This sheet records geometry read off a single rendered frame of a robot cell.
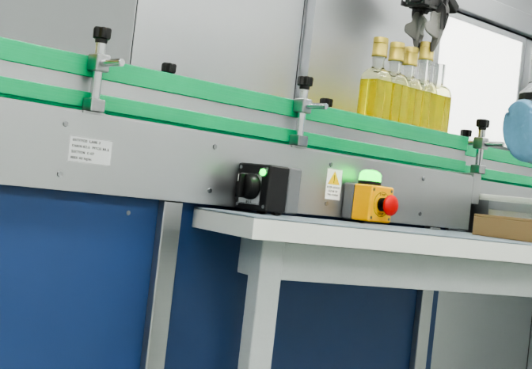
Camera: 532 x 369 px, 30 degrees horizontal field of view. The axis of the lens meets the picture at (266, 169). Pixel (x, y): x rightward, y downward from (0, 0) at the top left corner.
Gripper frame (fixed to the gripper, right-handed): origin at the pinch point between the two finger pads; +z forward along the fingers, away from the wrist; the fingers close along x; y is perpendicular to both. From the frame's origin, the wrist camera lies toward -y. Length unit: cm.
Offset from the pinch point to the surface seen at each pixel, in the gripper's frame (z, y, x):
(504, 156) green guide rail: 22.5, -31.8, 4.0
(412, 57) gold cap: 3.7, 6.7, 1.4
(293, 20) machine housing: -0.8, 30.8, -14.6
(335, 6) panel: -5.9, 20.6, -11.7
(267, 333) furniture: 60, 78, 34
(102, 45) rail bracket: 19, 102, 17
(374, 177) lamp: 33, 40, 21
